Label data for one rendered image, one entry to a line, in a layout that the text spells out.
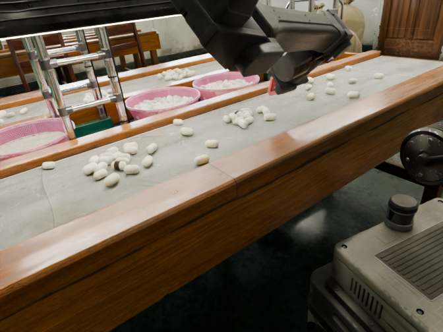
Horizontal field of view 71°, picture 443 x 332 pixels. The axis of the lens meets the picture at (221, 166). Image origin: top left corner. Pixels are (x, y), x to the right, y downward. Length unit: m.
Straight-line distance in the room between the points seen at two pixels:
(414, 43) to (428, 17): 0.36
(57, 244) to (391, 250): 0.75
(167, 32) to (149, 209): 5.90
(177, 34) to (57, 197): 5.88
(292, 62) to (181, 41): 5.85
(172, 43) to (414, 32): 3.97
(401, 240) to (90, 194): 0.77
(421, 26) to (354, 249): 4.75
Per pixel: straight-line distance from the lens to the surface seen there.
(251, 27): 0.38
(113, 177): 0.70
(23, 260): 0.55
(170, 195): 0.58
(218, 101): 1.05
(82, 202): 0.68
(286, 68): 0.71
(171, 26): 6.41
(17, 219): 0.71
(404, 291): 0.84
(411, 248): 0.94
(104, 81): 1.59
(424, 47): 5.43
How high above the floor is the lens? 1.08
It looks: 29 degrees down
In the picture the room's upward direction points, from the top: 6 degrees counter-clockwise
